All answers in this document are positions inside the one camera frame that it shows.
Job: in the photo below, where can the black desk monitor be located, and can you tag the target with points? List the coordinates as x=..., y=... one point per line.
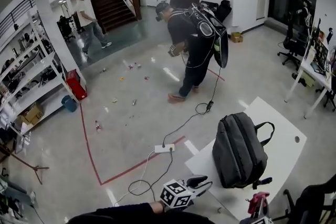
x=321, y=55

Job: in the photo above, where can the red box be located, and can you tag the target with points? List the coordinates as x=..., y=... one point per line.
x=77, y=86

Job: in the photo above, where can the person's left forearm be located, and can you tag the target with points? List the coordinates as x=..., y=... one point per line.
x=126, y=213

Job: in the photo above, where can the brown carton with print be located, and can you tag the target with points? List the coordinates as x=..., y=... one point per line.
x=32, y=115

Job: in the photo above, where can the blue bucket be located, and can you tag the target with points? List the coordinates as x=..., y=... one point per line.
x=69, y=104

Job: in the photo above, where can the black high-back office chair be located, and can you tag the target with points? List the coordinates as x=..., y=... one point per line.
x=315, y=199

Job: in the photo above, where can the brown tripod stand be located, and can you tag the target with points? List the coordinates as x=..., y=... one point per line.
x=36, y=169

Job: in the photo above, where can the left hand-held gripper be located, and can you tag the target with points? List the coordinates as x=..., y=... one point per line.
x=176, y=194

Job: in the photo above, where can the person's black-clothed torso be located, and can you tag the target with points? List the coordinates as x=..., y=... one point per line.
x=189, y=220

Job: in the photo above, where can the white office desk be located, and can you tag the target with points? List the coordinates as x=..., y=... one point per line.
x=315, y=78

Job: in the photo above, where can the scattered small floor litter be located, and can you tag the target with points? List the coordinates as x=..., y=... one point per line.
x=98, y=126

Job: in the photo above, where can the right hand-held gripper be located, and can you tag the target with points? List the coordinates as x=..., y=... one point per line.
x=260, y=221

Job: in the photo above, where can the grey backpack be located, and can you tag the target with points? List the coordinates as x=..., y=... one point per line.
x=236, y=149

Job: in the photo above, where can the black power adapter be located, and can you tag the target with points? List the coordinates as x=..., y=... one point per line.
x=210, y=105

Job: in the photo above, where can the pink cloth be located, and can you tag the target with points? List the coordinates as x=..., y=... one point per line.
x=253, y=202

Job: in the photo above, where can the dark wooden staircase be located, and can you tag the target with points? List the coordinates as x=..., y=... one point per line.
x=113, y=5

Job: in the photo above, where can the brown cardboard box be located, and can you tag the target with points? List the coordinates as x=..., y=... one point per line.
x=236, y=37

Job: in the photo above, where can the white metal shelving rack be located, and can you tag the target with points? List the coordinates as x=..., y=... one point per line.
x=31, y=61

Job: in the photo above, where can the white power strip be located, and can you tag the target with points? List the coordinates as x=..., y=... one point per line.
x=164, y=149

